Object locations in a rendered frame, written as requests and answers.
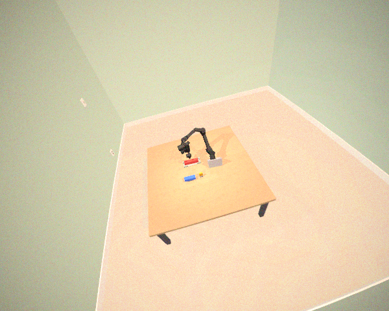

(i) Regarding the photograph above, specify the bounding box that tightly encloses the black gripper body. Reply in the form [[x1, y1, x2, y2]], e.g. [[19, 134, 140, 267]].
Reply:
[[185, 147, 192, 158]]

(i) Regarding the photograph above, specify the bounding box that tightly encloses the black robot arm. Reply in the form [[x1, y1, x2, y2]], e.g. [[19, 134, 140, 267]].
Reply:
[[177, 128, 216, 160]]

